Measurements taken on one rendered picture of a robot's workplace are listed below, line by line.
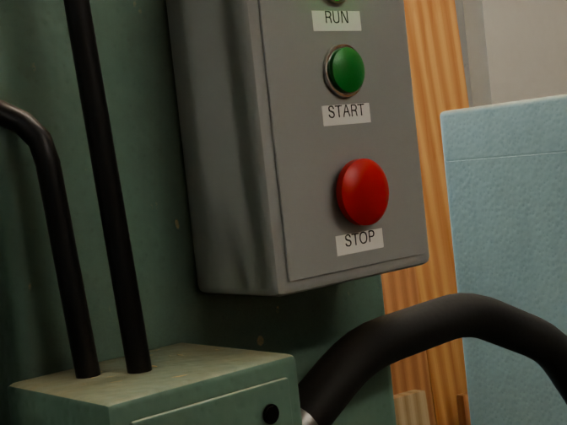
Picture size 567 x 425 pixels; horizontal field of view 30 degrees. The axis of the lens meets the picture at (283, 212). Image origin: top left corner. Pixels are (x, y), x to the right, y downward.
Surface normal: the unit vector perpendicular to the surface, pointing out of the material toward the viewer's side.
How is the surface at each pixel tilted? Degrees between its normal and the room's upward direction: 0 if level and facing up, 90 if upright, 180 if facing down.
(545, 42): 90
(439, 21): 86
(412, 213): 90
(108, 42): 90
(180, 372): 0
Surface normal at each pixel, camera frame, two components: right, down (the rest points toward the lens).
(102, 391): -0.11, -0.99
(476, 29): -0.83, 0.12
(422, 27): 0.55, -0.07
